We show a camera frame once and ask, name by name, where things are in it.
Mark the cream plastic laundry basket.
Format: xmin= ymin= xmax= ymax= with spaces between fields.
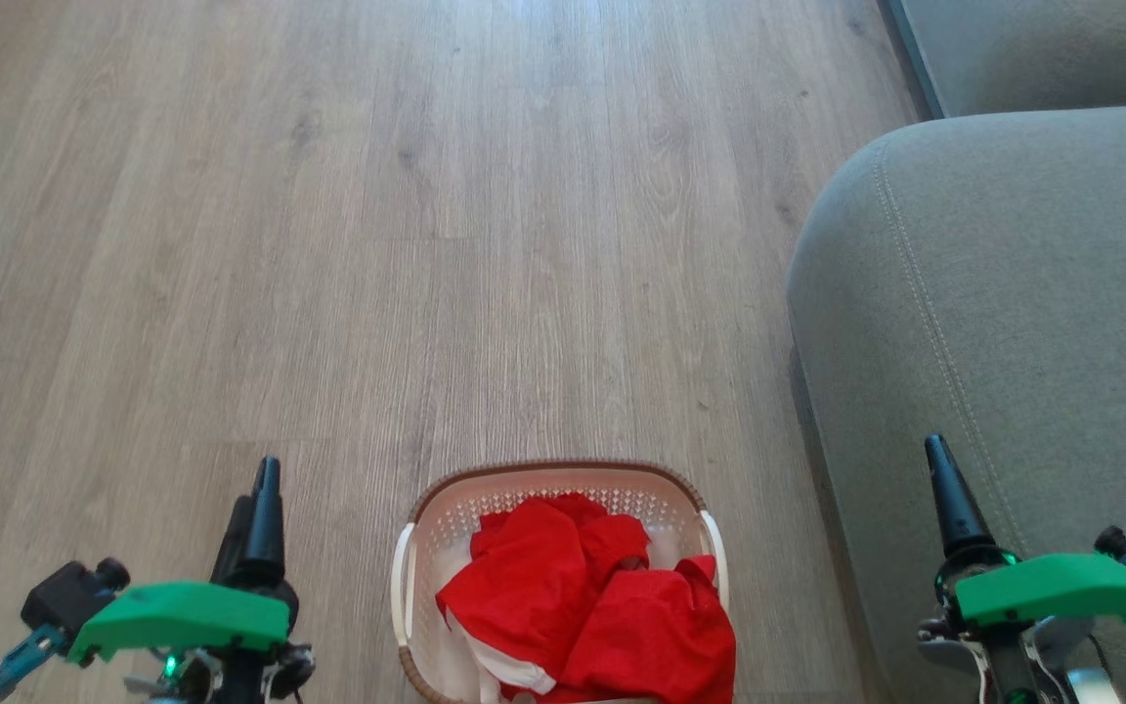
xmin=390 ymin=460 xmax=729 ymax=704

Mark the black cable with teal plug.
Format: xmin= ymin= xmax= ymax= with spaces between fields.
xmin=0 ymin=624 xmax=67 ymax=703

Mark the grey sofa seat section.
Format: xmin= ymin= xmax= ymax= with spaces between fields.
xmin=888 ymin=0 xmax=1126 ymax=120

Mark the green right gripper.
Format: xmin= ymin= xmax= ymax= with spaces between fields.
xmin=918 ymin=433 xmax=1126 ymax=704

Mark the grey fabric sofa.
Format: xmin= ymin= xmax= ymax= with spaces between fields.
xmin=786 ymin=102 xmax=1126 ymax=704

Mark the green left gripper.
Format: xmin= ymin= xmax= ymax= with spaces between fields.
xmin=67 ymin=456 xmax=317 ymax=704

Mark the red clothing with white trim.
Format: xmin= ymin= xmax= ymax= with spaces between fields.
xmin=435 ymin=492 xmax=737 ymax=704

